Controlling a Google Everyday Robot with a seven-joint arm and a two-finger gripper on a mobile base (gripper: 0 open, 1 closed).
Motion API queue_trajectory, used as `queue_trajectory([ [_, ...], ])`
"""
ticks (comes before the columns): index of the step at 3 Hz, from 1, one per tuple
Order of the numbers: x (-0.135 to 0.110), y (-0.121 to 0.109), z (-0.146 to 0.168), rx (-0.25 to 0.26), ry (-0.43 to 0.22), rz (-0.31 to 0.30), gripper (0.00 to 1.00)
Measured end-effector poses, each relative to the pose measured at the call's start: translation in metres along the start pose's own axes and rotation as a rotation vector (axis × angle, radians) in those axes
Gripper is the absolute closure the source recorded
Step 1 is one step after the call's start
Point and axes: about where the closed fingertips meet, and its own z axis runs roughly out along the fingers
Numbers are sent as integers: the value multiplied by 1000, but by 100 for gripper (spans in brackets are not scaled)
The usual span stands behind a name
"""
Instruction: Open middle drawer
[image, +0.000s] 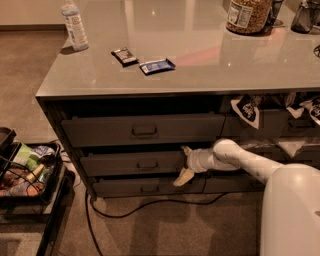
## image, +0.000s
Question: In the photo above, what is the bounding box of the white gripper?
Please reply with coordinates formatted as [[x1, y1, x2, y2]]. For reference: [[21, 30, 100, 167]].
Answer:
[[173, 145, 210, 187]]

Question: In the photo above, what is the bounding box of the grey drawer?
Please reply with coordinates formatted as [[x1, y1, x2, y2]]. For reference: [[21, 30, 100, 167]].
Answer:
[[264, 143, 320, 166], [221, 110, 320, 139], [61, 113, 225, 147], [93, 177, 205, 198], [80, 151, 184, 176], [203, 171, 265, 194]]

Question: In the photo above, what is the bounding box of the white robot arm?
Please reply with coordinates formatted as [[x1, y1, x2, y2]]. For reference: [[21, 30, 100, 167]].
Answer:
[[173, 139, 283, 187]]

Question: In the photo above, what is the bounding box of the grey drawer cabinet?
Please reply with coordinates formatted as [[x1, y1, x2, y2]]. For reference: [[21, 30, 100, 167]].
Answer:
[[37, 0, 319, 197]]

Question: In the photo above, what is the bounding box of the blue snack packet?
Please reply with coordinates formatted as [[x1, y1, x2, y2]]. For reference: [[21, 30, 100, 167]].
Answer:
[[139, 58, 175, 75]]

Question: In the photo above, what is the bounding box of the black snack packet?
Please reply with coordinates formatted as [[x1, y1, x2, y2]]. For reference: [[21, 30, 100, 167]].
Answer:
[[111, 47, 138, 67]]

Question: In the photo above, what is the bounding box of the large nut jar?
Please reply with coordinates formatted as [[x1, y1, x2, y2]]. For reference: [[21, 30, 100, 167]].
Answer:
[[226, 0, 272, 35]]

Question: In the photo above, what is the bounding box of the green snack bag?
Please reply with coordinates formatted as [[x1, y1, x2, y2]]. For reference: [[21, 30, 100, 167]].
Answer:
[[13, 144, 55, 171]]

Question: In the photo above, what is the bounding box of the clear plastic water bottle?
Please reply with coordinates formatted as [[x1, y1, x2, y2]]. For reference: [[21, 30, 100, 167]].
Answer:
[[61, 0, 88, 51]]

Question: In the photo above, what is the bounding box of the dark glass object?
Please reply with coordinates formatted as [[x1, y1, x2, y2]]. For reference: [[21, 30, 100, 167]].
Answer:
[[266, 0, 284, 26]]

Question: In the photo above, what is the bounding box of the dark container top right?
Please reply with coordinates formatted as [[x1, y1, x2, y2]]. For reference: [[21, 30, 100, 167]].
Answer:
[[291, 0, 320, 34]]

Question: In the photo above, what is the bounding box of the black floor cable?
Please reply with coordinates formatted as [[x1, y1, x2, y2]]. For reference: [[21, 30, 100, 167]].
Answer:
[[84, 189, 231, 256]]

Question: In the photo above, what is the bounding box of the black wire basket cart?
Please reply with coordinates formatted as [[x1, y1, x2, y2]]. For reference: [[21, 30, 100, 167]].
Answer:
[[0, 127, 75, 256]]

